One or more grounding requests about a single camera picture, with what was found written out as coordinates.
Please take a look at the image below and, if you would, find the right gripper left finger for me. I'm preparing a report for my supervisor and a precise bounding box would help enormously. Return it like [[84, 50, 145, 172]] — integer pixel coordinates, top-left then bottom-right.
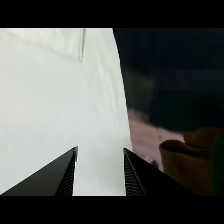
[[0, 145, 79, 197]]

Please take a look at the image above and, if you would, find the brown garment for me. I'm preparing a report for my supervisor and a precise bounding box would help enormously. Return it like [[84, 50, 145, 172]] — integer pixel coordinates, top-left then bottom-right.
[[158, 127, 224, 197]]

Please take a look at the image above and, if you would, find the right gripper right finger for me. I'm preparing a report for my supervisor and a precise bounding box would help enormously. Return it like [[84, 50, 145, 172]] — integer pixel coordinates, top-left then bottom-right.
[[122, 147, 188, 197]]

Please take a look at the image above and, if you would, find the white shirt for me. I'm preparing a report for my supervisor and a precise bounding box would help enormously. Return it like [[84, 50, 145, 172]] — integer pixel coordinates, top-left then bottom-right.
[[0, 27, 134, 197]]

